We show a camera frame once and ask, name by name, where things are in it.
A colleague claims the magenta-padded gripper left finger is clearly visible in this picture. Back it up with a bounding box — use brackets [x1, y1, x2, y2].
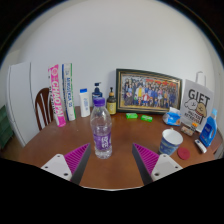
[40, 143, 92, 186]

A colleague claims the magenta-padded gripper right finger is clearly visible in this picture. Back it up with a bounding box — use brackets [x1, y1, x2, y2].
[132, 143, 184, 186]

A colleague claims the clear purple-capped water bottle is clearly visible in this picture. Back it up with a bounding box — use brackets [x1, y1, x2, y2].
[89, 96, 113, 160]

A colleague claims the blue painted ceramic mug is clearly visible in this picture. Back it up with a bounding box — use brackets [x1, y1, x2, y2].
[158, 127, 184, 157]

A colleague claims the round red coaster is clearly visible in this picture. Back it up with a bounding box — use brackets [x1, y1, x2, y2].
[176, 146, 191, 161]

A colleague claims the white remote control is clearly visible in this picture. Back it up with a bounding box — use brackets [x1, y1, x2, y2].
[194, 138, 208, 154]

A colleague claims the patterned snack packet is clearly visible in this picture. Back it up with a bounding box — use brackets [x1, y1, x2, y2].
[180, 124, 195, 137]

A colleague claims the blue tissue pack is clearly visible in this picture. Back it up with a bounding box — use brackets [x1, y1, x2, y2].
[162, 106, 182, 127]

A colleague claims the small green packet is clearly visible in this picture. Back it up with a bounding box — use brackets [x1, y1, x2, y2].
[140, 114, 154, 123]
[125, 112, 139, 120]

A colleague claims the blue detergent bottle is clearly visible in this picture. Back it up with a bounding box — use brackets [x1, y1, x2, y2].
[198, 108, 219, 148]

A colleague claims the white blue-capped lotion bottle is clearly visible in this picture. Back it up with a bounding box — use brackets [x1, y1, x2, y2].
[79, 88, 91, 118]

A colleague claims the pink shuttlecock tube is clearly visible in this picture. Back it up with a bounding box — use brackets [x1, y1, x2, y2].
[47, 64, 67, 128]

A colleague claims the white flat board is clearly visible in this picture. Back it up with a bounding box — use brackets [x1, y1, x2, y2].
[6, 61, 40, 148]

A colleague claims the white paper gift bag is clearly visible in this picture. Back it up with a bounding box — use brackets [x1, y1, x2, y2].
[179, 70, 215, 133]

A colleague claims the green white shuttlecock tube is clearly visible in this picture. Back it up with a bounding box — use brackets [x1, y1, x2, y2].
[61, 62, 77, 122]

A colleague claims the framed group photo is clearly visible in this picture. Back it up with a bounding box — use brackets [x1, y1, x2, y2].
[115, 68, 183, 115]

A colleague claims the amber pump bottle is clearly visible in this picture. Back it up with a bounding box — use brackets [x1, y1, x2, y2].
[106, 87, 118, 116]

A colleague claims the dark blue pump bottle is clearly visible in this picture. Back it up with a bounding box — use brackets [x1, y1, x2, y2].
[91, 82, 104, 108]

